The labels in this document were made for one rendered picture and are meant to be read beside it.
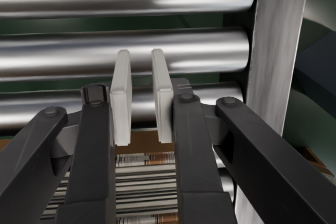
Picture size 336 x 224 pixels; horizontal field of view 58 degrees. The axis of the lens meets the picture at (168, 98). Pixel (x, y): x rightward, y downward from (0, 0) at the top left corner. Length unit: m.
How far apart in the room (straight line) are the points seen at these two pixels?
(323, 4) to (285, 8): 0.97
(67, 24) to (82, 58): 0.83
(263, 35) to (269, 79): 0.05
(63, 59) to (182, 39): 0.12
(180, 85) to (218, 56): 0.16
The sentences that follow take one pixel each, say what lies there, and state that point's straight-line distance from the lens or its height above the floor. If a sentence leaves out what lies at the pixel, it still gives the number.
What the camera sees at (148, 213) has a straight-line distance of 0.25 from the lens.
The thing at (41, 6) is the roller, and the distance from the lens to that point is 0.31.
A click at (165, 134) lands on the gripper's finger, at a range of 0.15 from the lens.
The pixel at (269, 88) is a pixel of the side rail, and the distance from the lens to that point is 0.35.
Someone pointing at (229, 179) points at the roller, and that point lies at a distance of 0.42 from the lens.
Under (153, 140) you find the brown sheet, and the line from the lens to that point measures 0.32.
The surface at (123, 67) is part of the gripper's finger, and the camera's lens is 0.17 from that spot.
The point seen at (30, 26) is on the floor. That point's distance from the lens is 1.18.
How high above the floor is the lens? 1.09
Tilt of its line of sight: 64 degrees down
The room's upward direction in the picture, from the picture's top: 168 degrees clockwise
